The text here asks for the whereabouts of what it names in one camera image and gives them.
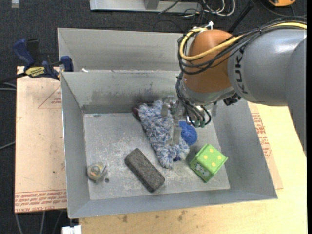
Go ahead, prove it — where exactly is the grey metal bin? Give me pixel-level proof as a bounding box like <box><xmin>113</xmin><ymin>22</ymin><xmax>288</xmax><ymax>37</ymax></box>
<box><xmin>57</xmin><ymin>27</ymin><xmax>278</xmax><ymax>219</ymax></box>

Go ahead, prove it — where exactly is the blue and white shaggy cloth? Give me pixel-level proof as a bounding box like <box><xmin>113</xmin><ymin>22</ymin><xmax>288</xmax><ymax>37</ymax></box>
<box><xmin>138</xmin><ymin>99</ymin><xmax>191</xmax><ymax>170</ymax></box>

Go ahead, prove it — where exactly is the clear glass round thing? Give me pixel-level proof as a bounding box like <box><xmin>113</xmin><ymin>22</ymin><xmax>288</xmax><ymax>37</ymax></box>
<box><xmin>86</xmin><ymin>162</ymin><xmax>108</xmax><ymax>183</ymax></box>

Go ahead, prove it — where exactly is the blue ball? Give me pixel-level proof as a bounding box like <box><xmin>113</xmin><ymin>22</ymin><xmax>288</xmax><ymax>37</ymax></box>
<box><xmin>179</xmin><ymin>120</ymin><xmax>198</xmax><ymax>146</ymax></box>

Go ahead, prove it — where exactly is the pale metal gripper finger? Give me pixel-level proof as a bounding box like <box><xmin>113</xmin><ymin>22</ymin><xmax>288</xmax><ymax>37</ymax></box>
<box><xmin>172</xmin><ymin>125</ymin><xmax>181</xmax><ymax>144</ymax></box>
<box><xmin>160</xmin><ymin>102</ymin><xmax>170</xmax><ymax>117</ymax></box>

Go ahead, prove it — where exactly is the brown cardboard board red print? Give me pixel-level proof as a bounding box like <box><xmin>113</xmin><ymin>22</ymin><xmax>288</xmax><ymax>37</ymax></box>
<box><xmin>14</xmin><ymin>66</ymin><xmax>284</xmax><ymax>214</ymax></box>

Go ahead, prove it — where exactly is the green dice cube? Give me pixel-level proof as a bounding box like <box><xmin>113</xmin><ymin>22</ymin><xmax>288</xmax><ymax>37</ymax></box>
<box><xmin>189</xmin><ymin>143</ymin><xmax>229</xmax><ymax>183</ymax></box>

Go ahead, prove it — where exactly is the dark grey flat block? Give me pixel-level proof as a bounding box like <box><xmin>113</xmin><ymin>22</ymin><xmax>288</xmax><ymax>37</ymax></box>
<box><xmin>124</xmin><ymin>148</ymin><xmax>166</xmax><ymax>193</ymax></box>

